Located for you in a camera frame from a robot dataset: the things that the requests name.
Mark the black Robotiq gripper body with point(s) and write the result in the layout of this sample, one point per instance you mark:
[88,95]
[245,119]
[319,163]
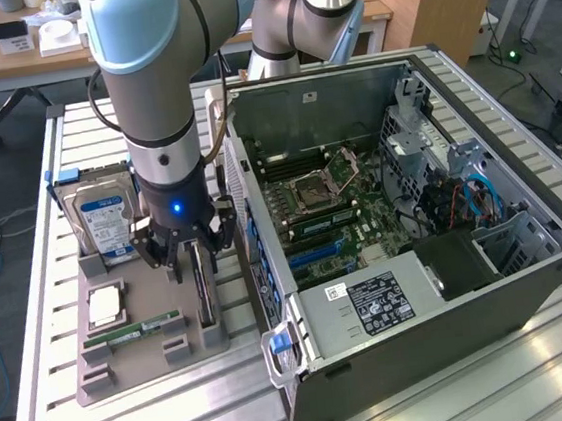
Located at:
[175,206]

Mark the black Nvidia graphics card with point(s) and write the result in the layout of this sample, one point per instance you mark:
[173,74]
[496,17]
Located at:
[204,289]

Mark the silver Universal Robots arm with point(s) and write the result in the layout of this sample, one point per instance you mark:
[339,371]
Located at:
[147,84]

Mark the blue card retention clip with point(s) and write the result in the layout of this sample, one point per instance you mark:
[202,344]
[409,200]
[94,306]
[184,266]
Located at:
[260,250]
[271,286]
[265,268]
[250,228]

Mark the hard disk with blue caddy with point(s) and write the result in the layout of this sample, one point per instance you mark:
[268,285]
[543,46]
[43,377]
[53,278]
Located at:
[106,224]

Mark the grey parts rack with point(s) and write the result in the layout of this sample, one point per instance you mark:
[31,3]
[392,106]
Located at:
[145,305]

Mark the silver CPU chip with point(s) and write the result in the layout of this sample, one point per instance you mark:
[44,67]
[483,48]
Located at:
[106,305]

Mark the long PCIe expansion slot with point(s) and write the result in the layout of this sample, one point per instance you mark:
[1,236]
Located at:
[316,254]

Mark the CPU socket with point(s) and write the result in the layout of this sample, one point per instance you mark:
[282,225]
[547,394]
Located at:
[315,192]

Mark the blue case release latch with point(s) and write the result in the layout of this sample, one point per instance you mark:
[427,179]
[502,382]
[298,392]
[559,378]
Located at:
[278,344]

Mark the metal socket cover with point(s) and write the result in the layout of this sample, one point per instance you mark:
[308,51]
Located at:
[344,168]

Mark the grey power supply unit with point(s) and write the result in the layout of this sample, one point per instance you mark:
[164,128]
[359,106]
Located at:
[333,325]

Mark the green motherboard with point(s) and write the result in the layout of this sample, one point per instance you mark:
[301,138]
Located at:
[373,226]

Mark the black chair base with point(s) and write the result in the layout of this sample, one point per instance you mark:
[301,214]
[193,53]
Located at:
[13,105]

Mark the flat white box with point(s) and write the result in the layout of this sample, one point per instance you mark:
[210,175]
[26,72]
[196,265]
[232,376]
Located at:
[62,46]

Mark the perforated metal disk bay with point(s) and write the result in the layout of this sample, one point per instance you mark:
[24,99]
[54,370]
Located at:
[405,147]

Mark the white tape roll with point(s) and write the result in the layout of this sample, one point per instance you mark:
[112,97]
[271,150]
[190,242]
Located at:
[56,29]

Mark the wooden office desk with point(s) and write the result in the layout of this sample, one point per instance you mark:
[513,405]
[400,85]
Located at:
[4,66]
[378,11]

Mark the dark small object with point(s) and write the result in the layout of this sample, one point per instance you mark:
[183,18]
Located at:
[68,6]

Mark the clear plastic wrap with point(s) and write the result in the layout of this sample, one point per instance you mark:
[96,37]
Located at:
[42,17]

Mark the dark grey PC case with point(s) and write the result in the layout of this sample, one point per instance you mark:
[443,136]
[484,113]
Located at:
[426,346]

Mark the white box with black top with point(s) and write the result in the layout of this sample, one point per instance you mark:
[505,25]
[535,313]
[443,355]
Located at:
[11,33]

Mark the white bowl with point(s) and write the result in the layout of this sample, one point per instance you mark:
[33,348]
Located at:
[32,0]

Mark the grey cup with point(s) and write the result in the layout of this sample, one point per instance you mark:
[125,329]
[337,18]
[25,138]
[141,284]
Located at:
[10,3]

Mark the grey metal disk bay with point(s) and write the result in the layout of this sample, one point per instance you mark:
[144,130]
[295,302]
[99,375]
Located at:
[515,241]

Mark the wooden cabinet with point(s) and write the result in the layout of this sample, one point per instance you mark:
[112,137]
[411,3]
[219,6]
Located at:
[440,2]

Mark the white box with red button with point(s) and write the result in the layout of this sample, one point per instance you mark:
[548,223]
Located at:
[488,33]

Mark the black device with green light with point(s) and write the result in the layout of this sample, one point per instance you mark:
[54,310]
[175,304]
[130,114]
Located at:
[513,55]

